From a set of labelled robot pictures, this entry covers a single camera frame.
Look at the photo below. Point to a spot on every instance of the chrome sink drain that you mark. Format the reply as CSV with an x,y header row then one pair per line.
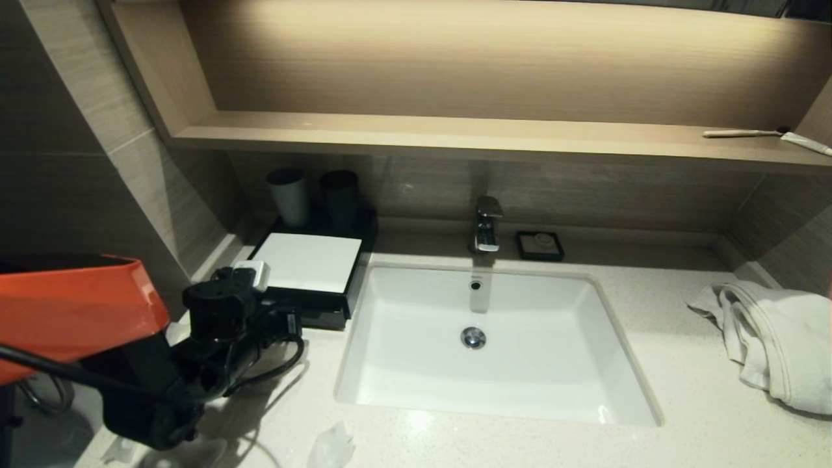
x,y
473,338

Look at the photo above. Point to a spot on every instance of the black amenity box white top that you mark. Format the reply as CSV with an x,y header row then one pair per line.
x,y
312,260

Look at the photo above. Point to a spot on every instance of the white bathtub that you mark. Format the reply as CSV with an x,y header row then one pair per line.
x,y
58,439

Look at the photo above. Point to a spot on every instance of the white ceramic sink basin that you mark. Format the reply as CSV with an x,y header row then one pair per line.
x,y
552,364

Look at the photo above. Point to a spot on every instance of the long white toothbrush packet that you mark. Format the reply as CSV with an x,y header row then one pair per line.
x,y
120,450

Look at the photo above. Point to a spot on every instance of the black cup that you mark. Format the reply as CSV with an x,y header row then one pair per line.
x,y
339,201

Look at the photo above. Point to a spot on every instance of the orange and black left arm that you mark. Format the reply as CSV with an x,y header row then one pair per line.
x,y
78,312

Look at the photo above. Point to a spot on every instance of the wooden wall shelf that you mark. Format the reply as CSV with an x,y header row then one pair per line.
x,y
455,136

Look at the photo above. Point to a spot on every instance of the black square soap dish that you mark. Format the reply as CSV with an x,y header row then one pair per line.
x,y
521,247

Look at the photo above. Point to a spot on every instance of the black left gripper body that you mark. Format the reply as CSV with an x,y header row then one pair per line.
x,y
279,325

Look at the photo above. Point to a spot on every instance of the white toothpaste tube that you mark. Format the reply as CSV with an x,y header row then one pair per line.
x,y
806,143

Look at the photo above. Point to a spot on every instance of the chrome sink faucet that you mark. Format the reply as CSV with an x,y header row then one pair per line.
x,y
486,227

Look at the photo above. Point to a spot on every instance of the round soap bar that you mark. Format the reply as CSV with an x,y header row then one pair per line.
x,y
543,244

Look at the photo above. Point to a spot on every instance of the white towel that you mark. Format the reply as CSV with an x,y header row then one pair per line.
x,y
780,344

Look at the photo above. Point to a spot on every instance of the grey cup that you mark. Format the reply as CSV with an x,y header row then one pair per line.
x,y
289,198

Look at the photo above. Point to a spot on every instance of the beige toothbrush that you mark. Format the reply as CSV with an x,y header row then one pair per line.
x,y
741,134

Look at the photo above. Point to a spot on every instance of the flat clear plastic packet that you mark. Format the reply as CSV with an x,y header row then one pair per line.
x,y
195,455

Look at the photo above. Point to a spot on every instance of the clear plastic packet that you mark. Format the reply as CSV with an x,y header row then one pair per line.
x,y
331,448
195,455

